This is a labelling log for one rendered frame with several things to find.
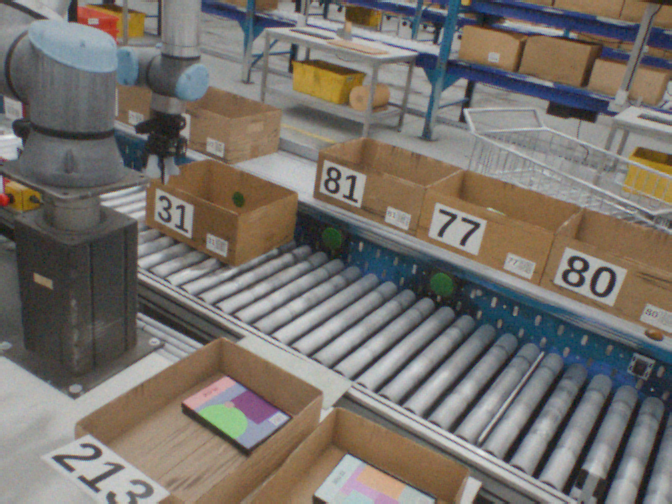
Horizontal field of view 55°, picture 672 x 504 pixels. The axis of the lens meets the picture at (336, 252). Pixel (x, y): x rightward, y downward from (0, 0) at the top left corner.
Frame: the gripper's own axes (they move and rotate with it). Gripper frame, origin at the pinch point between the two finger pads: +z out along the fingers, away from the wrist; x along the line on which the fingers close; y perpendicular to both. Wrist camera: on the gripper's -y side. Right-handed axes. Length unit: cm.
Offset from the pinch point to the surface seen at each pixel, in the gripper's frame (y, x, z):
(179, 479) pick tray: 68, -52, 29
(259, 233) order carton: 19.7, 25.4, 13.4
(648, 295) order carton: 124, 50, -3
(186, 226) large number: -0.4, 15.2, 16.6
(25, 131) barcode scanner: -33.8, -17.0, -5.5
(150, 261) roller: 0.4, 1.3, 24.9
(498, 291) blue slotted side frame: 89, 45, 9
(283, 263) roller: 26.6, 31.0, 22.1
